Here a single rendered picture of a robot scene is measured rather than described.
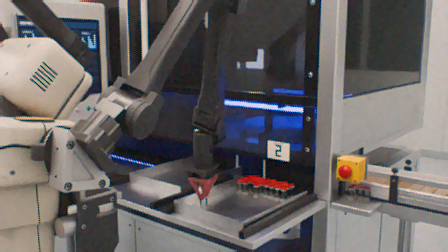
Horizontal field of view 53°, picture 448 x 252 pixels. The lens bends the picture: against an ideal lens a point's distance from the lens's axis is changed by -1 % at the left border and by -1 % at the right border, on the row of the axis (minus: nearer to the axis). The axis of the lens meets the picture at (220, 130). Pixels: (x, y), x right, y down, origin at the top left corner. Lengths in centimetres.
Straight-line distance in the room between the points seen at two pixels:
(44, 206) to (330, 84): 88
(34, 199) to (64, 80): 25
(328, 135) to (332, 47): 27
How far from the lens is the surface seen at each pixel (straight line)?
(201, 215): 130
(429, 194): 149
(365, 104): 165
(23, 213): 100
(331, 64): 141
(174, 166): 183
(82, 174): 86
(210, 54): 115
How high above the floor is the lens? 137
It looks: 11 degrees down
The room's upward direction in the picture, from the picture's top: straight up
